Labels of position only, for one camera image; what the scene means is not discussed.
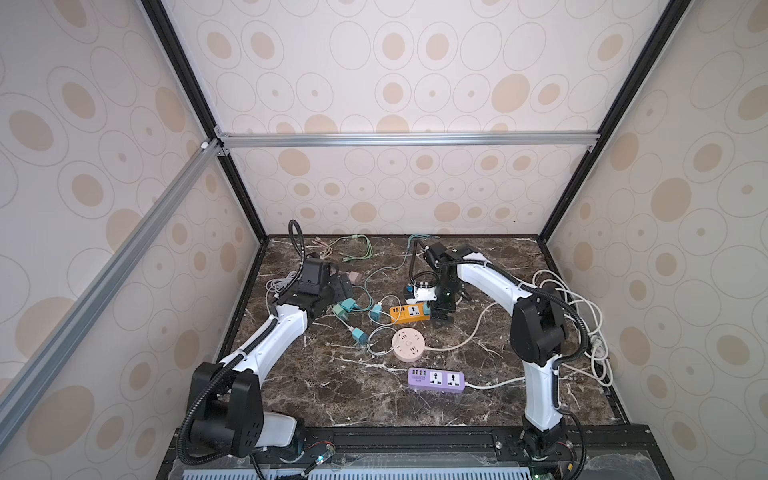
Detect teal plug adapter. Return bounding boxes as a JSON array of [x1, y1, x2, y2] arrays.
[[351, 328, 368, 346], [368, 303, 382, 324], [332, 298, 359, 320]]

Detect orange power strip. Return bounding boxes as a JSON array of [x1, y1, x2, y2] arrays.
[[389, 302, 431, 325]]

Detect round pink power strip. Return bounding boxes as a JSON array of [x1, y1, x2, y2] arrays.
[[391, 328, 426, 363]]

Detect purple power strip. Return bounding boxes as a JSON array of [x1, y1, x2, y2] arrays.
[[407, 368, 466, 393]]

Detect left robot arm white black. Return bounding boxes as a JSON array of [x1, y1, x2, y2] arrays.
[[176, 258, 353, 466]]

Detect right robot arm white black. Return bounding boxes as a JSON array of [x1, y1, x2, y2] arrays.
[[411, 242, 589, 457]]

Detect pink plug adapter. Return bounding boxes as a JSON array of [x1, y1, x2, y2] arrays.
[[348, 271, 363, 285]]

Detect green cable bundle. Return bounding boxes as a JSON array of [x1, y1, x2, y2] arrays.
[[326, 233, 374, 263]]

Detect teal cable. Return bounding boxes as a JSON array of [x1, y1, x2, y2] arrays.
[[359, 233, 433, 301]]

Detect white usb cable coil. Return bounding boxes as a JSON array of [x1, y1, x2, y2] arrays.
[[263, 272, 298, 304]]

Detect back aluminium rail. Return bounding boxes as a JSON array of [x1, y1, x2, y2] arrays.
[[220, 131, 600, 149]]

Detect aluminium rail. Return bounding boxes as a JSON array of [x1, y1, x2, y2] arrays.
[[1, 139, 222, 449], [220, 131, 600, 149]]

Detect white power cord bundle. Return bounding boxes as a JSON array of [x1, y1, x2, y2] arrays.
[[365, 268, 614, 391]]

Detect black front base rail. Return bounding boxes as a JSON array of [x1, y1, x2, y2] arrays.
[[158, 424, 673, 479]]

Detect left aluminium rail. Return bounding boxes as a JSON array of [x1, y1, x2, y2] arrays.
[[1, 139, 222, 449]]

